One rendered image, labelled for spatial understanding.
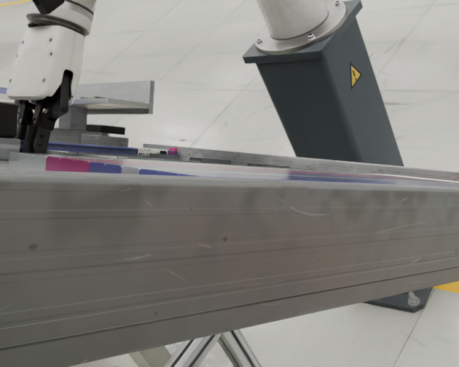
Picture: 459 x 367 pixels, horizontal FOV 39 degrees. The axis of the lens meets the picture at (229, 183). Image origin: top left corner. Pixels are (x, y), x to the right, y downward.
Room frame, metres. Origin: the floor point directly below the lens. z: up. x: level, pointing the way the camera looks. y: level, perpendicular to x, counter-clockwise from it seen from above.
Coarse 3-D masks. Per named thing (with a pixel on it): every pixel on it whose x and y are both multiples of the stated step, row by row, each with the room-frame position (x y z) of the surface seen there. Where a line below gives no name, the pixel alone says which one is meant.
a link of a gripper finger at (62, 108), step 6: (66, 72) 0.83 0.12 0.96; (66, 78) 0.82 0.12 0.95; (60, 84) 0.81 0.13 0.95; (66, 84) 0.82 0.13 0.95; (60, 90) 0.81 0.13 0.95; (66, 90) 0.81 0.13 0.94; (60, 96) 0.80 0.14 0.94; (66, 96) 0.80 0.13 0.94; (60, 102) 0.79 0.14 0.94; (66, 102) 0.80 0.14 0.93; (54, 108) 0.80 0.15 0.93; (60, 108) 0.79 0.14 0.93; (66, 108) 0.79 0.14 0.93; (54, 114) 0.80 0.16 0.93; (60, 114) 0.80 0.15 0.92
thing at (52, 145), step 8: (48, 144) 0.82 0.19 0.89; (56, 144) 0.82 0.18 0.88; (64, 144) 0.83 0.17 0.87; (72, 144) 0.84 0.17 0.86; (80, 144) 0.84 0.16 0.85; (88, 144) 0.85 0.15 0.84; (96, 152) 0.85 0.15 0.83; (104, 152) 0.86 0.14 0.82; (112, 152) 0.86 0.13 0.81; (120, 152) 0.87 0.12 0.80; (128, 152) 0.88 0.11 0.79; (136, 152) 0.89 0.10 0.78; (168, 152) 0.92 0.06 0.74; (176, 152) 0.92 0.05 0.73
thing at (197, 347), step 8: (208, 336) 0.96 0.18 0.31; (216, 336) 0.97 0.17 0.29; (184, 344) 0.96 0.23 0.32; (192, 344) 0.95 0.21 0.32; (200, 344) 0.95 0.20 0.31; (208, 344) 0.95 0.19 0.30; (176, 352) 0.95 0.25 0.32; (184, 352) 0.94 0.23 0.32; (192, 352) 0.93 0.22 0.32; (200, 352) 0.95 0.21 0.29; (168, 360) 0.94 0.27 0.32; (176, 360) 0.94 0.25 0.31; (184, 360) 0.92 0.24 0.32; (192, 360) 0.93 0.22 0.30; (200, 360) 0.93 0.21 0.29
